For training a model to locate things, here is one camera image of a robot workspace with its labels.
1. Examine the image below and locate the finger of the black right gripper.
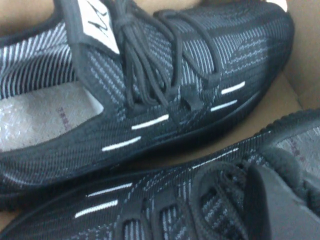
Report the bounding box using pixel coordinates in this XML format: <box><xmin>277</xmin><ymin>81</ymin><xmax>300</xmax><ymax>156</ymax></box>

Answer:
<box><xmin>250</xmin><ymin>164</ymin><xmax>320</xmax><ymax>240</ymax></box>

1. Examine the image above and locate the black knit sneaker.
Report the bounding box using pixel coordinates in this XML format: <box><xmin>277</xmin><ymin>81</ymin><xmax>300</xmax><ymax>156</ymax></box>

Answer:
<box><xmin>0</xmin><ymin>0</ymin><xmax>296</xmax><ymax>198</ymax></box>
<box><xmin>0</xmin><ymin>108</ymin><xmax>320</xmax><ymax>240</ymax></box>

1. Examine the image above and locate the brown cardboard shoe box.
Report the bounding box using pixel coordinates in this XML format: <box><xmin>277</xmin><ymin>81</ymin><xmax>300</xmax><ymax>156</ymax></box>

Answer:
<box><xmin>0</xmin><ymin>0</ymin><xmax>320</xmax><ymax>218</ymax></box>

